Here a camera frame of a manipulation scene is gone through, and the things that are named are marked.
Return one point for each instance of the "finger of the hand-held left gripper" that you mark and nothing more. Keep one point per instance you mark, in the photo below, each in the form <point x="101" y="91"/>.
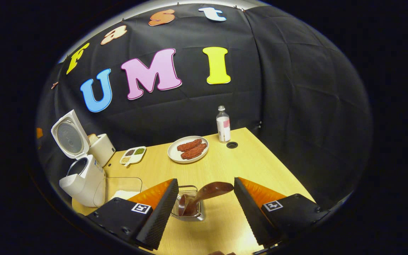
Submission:
<point x="39" y="133"/>

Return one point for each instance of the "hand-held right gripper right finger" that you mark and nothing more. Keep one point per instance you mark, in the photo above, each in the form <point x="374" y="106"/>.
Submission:
<point x="251" y="216"/>

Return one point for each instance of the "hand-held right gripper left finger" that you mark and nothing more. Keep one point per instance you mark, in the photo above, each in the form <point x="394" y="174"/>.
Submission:
<point x="161" y="212"/>

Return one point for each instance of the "brown wooden spoon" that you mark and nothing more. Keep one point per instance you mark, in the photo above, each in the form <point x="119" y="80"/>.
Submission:
<point x="211" y="191"/>

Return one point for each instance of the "white rice cooker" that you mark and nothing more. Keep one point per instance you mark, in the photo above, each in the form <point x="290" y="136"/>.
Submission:
<point x="89" y="180"/>

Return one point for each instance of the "clear plastic container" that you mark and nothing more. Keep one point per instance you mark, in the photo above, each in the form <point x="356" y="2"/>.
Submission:
<point x="122" y="183"/>

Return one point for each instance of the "red cloth clip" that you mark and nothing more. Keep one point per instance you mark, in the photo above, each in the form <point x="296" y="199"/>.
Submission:
<point x="54" y="85"/>

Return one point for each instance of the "toast bread slice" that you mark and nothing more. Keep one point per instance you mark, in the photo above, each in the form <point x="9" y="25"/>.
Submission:
<point x="92" y="139"/>

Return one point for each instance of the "white round plate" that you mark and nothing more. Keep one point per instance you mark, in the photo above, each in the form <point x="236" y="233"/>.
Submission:
<point x="173" y="154"/>

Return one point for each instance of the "white divided grain dish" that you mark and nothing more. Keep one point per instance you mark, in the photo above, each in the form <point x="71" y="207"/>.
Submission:
<point x="133" y="156"/>

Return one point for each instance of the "white toaster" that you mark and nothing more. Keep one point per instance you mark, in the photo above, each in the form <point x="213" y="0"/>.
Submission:
<point x="103" y="148"/>

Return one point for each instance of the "red meat piece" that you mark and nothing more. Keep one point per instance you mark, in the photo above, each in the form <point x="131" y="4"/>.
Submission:
<point x="194" y="151"/>
<point x="189" y="145"/>

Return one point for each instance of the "clear bottle with pink label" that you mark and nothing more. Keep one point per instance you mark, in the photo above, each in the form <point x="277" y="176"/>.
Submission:
<point x="223" y="127"/>

